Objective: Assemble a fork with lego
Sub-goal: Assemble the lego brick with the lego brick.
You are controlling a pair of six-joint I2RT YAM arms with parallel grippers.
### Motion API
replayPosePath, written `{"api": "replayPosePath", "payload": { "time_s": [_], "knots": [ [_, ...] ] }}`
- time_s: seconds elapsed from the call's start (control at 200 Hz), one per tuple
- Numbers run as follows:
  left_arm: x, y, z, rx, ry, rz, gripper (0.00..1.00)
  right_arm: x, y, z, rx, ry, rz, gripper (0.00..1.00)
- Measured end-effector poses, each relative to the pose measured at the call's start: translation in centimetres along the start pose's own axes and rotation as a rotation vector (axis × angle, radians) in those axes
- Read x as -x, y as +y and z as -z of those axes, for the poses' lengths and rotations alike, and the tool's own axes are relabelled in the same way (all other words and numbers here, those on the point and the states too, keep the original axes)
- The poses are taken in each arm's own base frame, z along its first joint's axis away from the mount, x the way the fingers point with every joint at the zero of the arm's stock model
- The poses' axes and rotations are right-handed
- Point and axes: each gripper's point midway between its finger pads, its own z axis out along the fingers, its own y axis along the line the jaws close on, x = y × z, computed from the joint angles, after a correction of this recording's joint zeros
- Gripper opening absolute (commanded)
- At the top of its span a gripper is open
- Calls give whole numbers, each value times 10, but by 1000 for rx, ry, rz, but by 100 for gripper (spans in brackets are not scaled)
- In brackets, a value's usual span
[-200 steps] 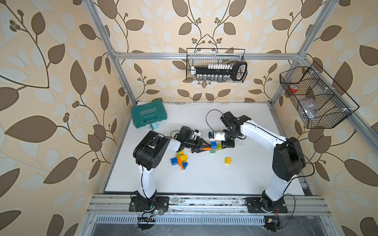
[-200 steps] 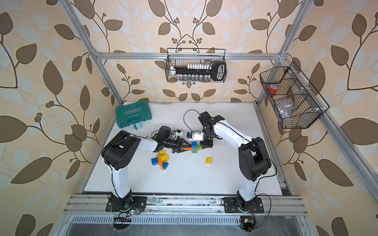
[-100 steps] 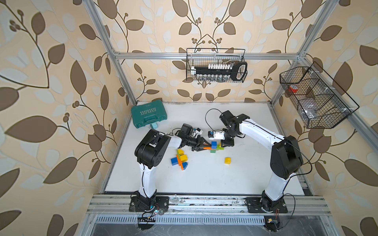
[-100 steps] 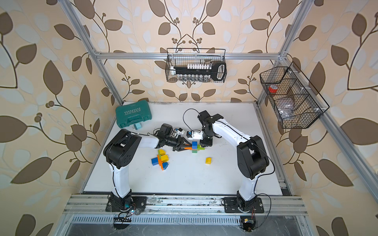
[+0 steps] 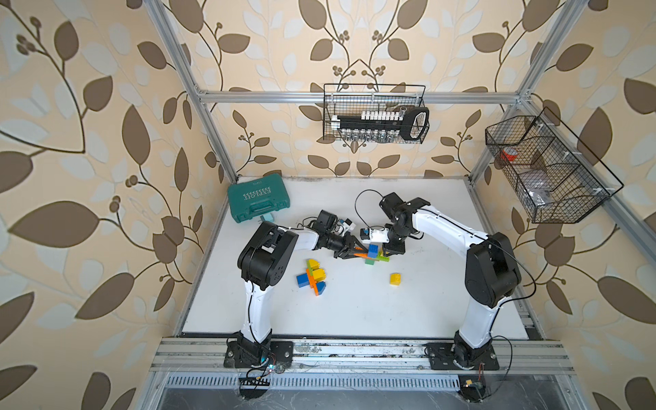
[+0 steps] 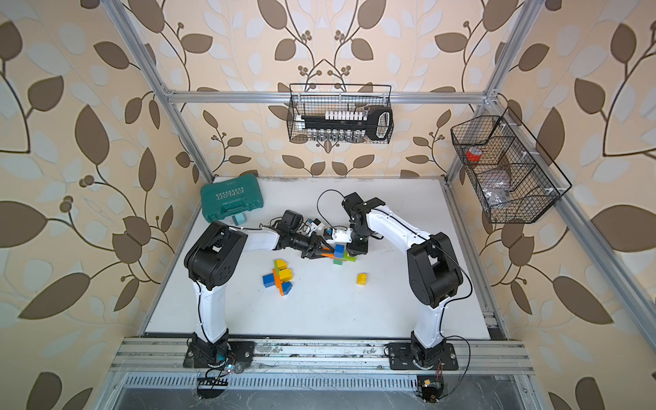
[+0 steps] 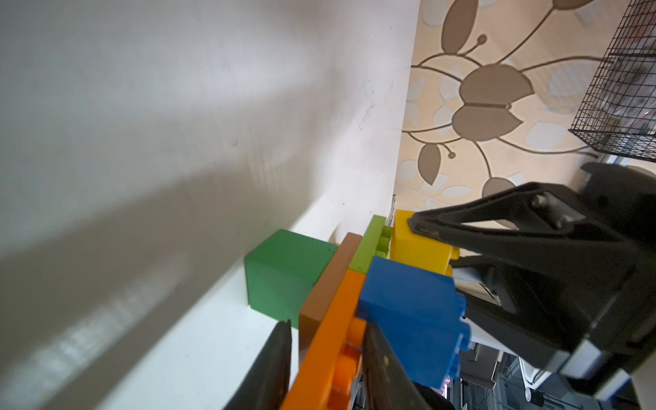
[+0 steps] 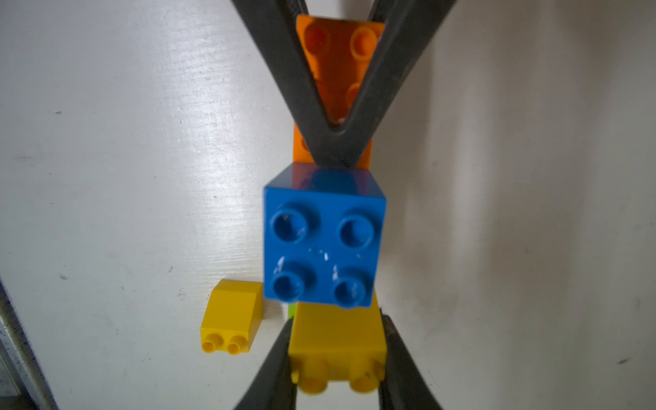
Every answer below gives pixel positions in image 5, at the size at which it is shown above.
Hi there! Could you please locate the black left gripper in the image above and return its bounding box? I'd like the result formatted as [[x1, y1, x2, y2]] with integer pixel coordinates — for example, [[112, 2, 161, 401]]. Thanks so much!
[[323, 231, 367, 259]]

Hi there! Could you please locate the orange lego brick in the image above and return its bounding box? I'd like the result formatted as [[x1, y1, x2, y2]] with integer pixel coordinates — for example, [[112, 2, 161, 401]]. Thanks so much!
[[306, 268, 319, 296]]

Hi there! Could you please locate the small blue lego brick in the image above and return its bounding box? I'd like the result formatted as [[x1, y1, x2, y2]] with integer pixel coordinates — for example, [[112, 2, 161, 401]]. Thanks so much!
[[297, 273, 309, 288]]

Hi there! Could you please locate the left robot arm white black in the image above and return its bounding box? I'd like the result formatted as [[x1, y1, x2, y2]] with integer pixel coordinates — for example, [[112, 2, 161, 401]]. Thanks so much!
[[237, 221, 368, 353]]

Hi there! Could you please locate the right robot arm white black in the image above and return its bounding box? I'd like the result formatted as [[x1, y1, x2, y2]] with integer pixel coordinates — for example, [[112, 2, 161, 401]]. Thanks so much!
[[379, 193, 521, 357]]

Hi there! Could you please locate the green plastic tool case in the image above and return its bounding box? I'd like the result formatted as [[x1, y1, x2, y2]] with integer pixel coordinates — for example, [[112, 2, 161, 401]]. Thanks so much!
[[227, 174, 290, 223]]

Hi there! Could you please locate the black white tool in basket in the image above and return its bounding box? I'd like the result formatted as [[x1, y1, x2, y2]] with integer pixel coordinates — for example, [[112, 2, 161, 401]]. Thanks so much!
[[331, 107, 430, 144]]

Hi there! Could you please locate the red object in basket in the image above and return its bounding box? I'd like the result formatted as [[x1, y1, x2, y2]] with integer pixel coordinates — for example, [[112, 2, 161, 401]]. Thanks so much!
[[501, 146, 519, 162]]

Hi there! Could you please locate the clear plastic bag in basket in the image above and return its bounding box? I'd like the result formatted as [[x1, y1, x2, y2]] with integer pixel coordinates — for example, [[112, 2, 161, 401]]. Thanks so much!
[[519, 170, 553, 206]]

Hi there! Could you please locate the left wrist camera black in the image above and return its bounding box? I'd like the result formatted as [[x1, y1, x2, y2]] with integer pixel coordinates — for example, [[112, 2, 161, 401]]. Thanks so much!
[[310, 210, 338, 235]]

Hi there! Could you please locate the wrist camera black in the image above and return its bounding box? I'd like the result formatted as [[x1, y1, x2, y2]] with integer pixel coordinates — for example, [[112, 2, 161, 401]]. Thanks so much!
[[310, 210, 338, 235], [379, 192, 405, 220]]

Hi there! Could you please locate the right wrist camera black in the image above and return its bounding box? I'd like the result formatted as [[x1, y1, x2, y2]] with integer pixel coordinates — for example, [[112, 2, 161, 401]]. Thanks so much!
[[379, 192, 405, 220]]

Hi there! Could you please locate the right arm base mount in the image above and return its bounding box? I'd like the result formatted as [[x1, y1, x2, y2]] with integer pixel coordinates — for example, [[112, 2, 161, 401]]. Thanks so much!
[[425, 341, 500, 371]]

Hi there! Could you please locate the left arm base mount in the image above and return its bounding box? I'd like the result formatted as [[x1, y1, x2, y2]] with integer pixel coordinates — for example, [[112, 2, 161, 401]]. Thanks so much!
[[223, 339, 294, 372]]

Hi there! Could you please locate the back wall wire basket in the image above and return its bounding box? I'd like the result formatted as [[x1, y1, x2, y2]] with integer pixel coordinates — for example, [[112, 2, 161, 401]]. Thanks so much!
[[322, 83, 430, 145]]

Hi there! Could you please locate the side wall wire basket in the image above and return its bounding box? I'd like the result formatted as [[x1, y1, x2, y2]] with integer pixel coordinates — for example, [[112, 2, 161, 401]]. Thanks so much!
[[485, 107, 625, 224]]

